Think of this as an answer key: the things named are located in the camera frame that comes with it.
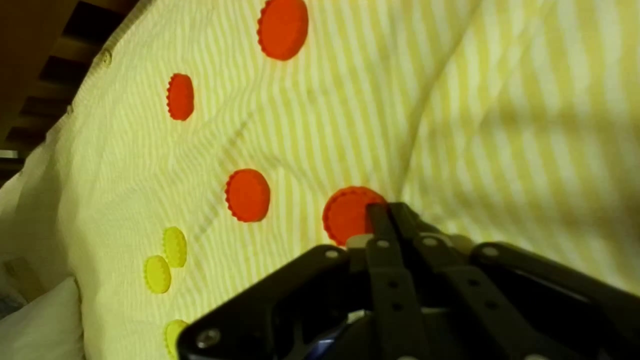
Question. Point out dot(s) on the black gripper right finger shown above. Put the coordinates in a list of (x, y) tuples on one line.
[(468, 315)]

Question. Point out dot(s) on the yellow striped bed sheet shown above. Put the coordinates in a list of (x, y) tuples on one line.
[(492, 118)]

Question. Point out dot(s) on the yellow game disc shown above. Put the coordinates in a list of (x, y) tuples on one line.
[(171, 336), (175, 246), (156, 274)]

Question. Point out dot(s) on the white pillow near camera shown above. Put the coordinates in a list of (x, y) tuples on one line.
[(46, 328)]

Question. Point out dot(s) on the orange game disc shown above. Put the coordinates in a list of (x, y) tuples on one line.
[(180, 97), (283, 28), (345, 212), (246, 195)]

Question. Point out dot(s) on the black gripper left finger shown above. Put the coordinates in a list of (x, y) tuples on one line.
[(395, 304)]

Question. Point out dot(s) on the wooden bunk bed frame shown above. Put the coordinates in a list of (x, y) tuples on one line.
[(46, 48)]

